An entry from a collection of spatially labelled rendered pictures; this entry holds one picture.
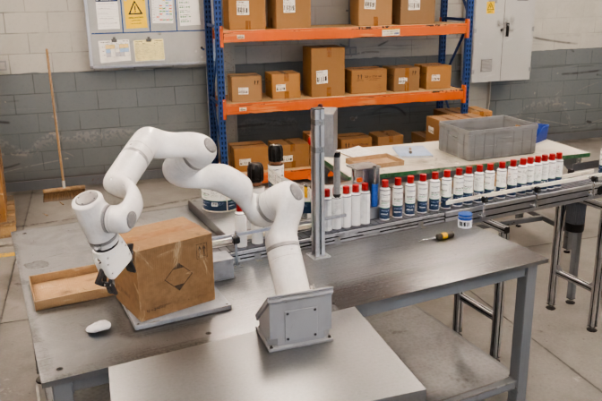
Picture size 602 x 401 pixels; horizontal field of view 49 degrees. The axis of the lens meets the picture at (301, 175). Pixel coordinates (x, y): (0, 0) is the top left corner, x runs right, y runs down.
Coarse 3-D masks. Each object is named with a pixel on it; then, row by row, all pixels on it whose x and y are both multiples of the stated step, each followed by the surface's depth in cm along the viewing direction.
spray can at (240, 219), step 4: (236, 204) 290; (236, 208) 291; (240, 208) 290; (236, 212) 291; (240, 212) 290; (236, 216) 290; (240, 216) 290; (244, 216) 291; (236, 220) 291; (240, 220) 291; (244, 220) 291; (236, 224) 291; (240, 224) 291; (244, 224) 292; (236, 228) 292; (240, 228) 292; (244, 228) 292; (240, 236) 293; (244, 236) 293; (240, 240) 293; (244, 240) 293; (240, 244) 294; (244, 244) 294; (240, 248) 294
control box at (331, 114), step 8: (328, 112) 284; (336, 112) 291; (328, 120) 281; (336, 120) 292; (328, 128) 282; (336, 128) 294; (328, 136) 283; (336, 136) 295; (328, 144) 284; (336, 144) 296; (328, 152) 285
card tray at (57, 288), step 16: (48, 272) 274; (64, 272) 277; (80, 272) 280; (96, 272) 282; (32, 288) 268; (48, 288) 268; (64, 288) 267; (80, 288) 267; (96, 288) 267; (48, 304) 251; (64, 304) 254
